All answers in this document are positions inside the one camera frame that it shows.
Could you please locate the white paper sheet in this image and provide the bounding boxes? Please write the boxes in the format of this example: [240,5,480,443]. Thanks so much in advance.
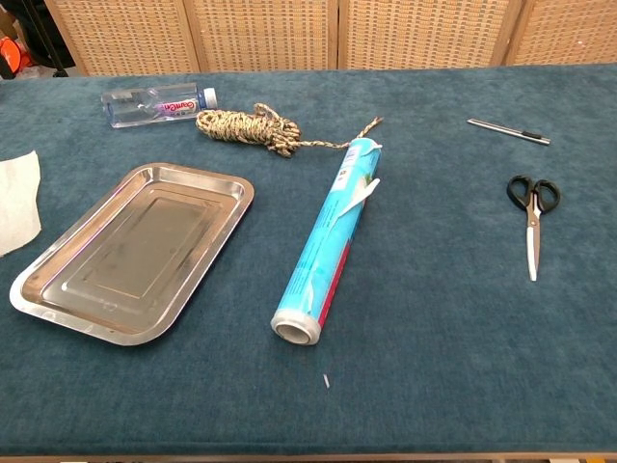
[0,150,43,258]

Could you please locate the silver metal tray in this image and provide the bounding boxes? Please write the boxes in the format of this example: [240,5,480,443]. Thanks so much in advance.
[8,162,255,347]

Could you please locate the blue cling film roll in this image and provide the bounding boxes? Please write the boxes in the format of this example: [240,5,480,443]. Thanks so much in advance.
[270,136,386,346]

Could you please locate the teal carpet table cover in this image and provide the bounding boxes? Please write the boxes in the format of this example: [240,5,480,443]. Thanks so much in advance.
[0,64,617,457]

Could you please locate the wicker folding screen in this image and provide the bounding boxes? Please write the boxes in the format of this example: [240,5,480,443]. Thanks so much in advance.
[43,0,617,76]

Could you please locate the clear plastic water bottle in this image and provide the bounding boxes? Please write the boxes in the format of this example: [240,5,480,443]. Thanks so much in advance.
[100,82,219,129]

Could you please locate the silver and black pen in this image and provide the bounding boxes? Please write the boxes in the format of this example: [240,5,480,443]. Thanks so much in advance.
[466,118,551,147]

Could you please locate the black tripod stand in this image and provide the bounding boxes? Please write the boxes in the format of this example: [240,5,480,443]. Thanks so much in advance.
[21,0,71,78]

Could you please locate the orange object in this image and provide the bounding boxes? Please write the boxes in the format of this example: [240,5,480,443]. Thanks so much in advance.
[0,36,33,73]

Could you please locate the braided camouflage rope bundle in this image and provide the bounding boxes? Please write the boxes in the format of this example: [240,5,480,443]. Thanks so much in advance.
[195,102,385,159]

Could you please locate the black handled scissors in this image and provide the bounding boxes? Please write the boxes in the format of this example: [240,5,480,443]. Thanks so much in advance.
[505,175,562,283]

